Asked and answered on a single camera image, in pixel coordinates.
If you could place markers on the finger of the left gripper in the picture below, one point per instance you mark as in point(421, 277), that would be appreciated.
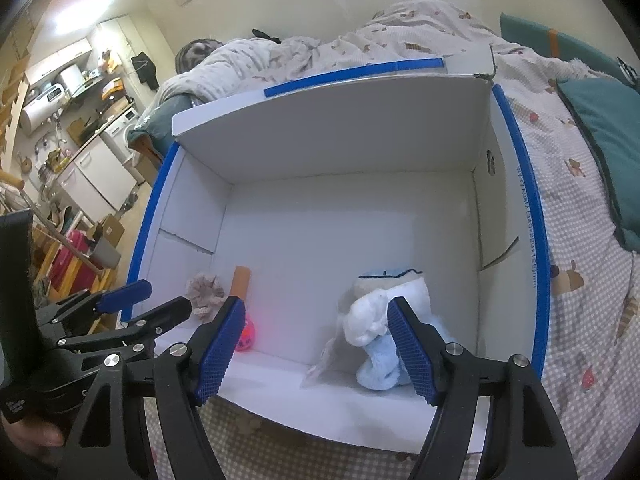
point(140, 330)
point(125, 294)

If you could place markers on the teal pillow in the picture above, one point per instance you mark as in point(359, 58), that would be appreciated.
point(606, 113)

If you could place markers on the beige lace scrunchie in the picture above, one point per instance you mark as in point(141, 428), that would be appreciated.
point(206, 296)

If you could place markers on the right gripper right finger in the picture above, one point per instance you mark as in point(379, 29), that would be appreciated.
point(419, 346)

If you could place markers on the teal cushion with orange stripe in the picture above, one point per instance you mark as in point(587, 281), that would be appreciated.
point(551, 43)

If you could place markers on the pink plush ball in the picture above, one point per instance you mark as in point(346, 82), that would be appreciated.
point(247, 337)

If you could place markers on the brown cardboard box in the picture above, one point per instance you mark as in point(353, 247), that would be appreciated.
point(108, 228)

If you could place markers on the white fluffy sock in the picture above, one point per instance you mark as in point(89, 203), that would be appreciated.
point(366, 318)

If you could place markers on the white washing machine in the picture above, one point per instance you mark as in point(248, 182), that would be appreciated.
point(115, 133)

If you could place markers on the wooden bed frame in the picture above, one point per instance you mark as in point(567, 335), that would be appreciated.
point(149, 160)

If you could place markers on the person's left hand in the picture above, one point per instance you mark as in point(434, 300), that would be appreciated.
point(36, 438)

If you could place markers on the light blue fluffy sock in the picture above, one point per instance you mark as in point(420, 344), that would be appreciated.
point(383, 369)

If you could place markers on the white kitchen cabinet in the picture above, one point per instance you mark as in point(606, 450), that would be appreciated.
point(95, 180)

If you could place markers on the checkered dog print bedspread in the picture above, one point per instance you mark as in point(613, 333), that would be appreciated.
point(591, 367)

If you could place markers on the blue and white cardboard box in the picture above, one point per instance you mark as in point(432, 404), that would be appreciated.
point(415, 165)

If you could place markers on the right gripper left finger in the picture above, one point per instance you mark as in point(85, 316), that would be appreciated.
point(212, 346)

